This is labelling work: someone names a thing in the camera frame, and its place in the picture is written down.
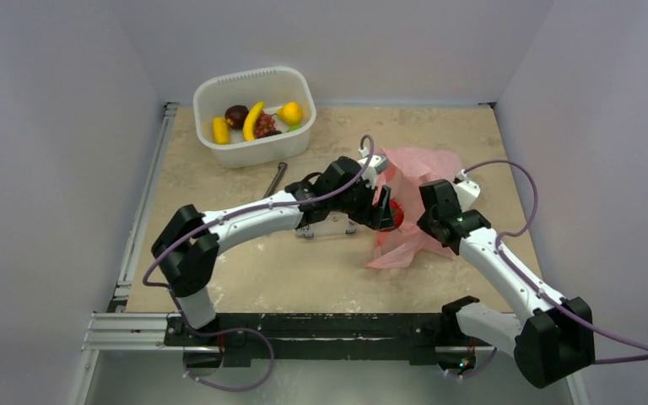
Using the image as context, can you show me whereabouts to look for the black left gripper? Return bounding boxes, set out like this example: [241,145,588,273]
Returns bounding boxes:
[330,176,393,230]

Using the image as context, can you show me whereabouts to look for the bright red fake fruit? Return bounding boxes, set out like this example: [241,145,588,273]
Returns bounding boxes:
[390,200,405,229]

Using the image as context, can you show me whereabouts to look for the pink plastic bag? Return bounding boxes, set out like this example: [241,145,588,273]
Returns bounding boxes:
[366,147,462,269]

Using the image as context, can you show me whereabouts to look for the dark plum fake fruit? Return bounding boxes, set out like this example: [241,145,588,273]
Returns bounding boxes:
[258,130,283,138]

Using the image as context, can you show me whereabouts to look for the red fake strawberries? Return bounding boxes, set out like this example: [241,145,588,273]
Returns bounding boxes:
[254,112,277,138]

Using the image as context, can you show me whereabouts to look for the yellow fake banana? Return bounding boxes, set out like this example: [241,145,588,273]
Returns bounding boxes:
[212,116,230,145]
[241,101,265,142]

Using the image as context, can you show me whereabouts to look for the dark red fake apple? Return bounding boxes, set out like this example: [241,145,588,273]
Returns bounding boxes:
[224,105,249,130]

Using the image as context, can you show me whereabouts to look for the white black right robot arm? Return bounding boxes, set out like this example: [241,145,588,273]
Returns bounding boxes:
[417,180,596,388]

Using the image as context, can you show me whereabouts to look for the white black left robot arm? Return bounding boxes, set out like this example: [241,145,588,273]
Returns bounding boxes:
[148,154,396,345]

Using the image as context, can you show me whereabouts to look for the yellow fake lemon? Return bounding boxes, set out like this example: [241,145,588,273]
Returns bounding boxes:
[276,101,304,127]

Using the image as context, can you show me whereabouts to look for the clear plastic screw organizer box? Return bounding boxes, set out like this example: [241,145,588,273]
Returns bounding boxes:
[294,213,358,239]

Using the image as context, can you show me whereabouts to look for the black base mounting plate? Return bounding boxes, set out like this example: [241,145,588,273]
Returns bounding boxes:
[164,313,477,372]

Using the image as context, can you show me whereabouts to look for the white plastic basin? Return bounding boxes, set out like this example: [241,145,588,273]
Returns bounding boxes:
[193,67,316,168]

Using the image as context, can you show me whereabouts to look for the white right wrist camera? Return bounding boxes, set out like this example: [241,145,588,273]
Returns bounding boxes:
[453,170,481,211]

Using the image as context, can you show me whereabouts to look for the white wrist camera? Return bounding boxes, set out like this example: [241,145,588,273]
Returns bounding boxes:
[453,170,481,211]
[357,154,389,189]

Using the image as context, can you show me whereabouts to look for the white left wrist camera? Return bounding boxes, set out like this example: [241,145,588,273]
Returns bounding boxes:
[357,154,389,189]

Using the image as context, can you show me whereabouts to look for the dark metal T-handle tool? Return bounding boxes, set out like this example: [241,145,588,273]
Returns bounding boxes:
[263,162,288,198]

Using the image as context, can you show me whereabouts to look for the aluminium extrusion frame rail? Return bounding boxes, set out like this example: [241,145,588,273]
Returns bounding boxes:
[82,102,222,354]

